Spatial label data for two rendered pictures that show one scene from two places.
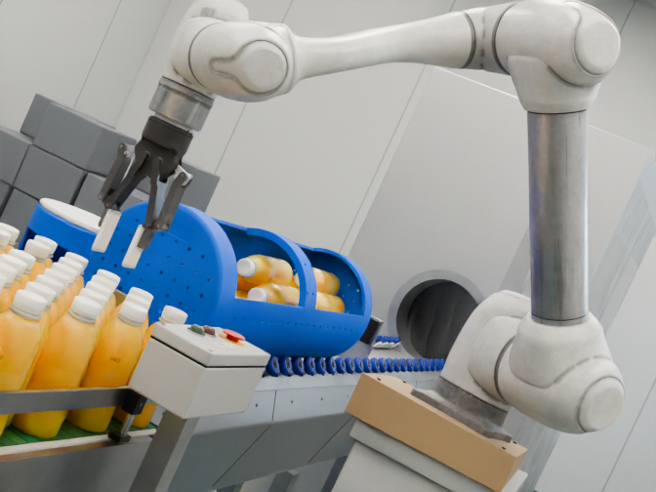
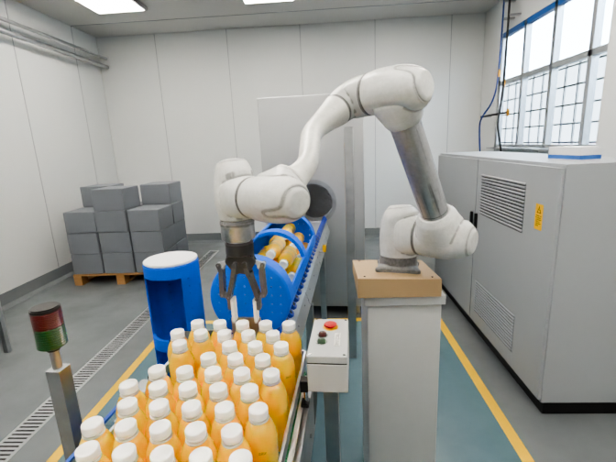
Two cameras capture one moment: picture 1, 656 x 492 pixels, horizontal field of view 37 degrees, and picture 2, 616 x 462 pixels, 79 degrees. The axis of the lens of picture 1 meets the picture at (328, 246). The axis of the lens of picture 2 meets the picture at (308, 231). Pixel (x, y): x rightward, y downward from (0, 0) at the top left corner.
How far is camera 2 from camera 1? 0.70 m
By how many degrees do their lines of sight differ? 17
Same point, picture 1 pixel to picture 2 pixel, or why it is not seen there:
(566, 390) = (457, 245)
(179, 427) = not seen: hidden behind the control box
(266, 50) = (296, 192)
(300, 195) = (211, 168)
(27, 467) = not seen: outside the picture
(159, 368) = (321, 376)
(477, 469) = (427, 291)
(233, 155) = (175, 166)
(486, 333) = (397, 231)
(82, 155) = (119, 204)
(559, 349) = (446, 229)
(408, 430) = (390, 291)
